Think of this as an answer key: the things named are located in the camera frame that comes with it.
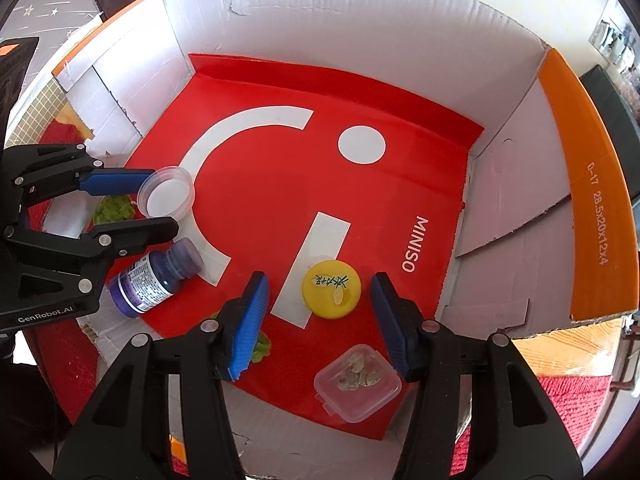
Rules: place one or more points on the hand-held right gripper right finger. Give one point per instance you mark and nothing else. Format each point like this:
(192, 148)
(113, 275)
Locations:
(395, 330)

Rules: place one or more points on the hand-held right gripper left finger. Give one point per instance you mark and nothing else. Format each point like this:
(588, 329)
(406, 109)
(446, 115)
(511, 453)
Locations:
(247, 325)

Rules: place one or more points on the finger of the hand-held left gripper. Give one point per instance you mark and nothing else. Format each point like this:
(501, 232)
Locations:
(142, 232)
(117, 181)

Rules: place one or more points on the olive green knitted toy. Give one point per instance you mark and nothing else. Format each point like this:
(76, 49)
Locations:
(261, 350)

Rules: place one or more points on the fluffy green knitted toy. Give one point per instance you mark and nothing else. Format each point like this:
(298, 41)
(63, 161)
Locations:
(112, 212)

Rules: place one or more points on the clear round plastic container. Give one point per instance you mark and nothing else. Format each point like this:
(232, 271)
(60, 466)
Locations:
(165, 195)

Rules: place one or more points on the purple bottle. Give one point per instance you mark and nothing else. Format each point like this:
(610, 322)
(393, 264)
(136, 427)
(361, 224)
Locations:
(150, 280)

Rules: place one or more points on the yellow round container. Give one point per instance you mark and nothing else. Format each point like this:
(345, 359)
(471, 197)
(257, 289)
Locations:
(320, 305)

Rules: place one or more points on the small clear plastic box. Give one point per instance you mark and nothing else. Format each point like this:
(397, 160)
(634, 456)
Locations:
(355, 400)

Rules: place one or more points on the orange cardboard box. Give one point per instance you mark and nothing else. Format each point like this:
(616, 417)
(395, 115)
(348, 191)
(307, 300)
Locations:
(400, 35)

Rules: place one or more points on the red MINISO bag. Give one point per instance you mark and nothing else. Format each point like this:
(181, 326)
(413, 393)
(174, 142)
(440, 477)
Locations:
(400, 200)

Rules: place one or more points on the red knitted blanket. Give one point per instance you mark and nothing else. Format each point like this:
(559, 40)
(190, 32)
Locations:
(570, 400)

